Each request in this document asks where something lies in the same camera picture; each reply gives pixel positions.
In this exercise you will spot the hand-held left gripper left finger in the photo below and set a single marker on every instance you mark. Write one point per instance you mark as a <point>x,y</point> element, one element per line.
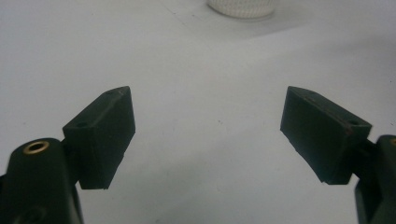
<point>102,140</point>

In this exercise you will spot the white slotted plastic basket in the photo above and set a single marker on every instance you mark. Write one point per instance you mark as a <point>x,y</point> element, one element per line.
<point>243,7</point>

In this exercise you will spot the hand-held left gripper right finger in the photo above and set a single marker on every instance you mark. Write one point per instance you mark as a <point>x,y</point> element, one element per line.
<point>323,137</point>

